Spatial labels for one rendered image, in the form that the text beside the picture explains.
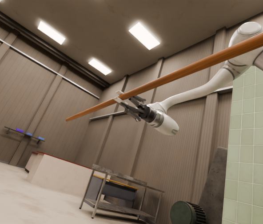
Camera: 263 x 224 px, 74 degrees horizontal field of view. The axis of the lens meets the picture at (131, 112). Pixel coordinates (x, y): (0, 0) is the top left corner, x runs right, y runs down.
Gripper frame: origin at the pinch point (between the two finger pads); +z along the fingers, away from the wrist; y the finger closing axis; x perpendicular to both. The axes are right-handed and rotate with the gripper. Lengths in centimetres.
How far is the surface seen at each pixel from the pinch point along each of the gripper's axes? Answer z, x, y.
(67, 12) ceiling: 51, 573, -541
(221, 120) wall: -370, 137, -179
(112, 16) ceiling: -84, 431, -534
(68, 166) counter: -176, 532, 19
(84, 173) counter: -237, 533, 24
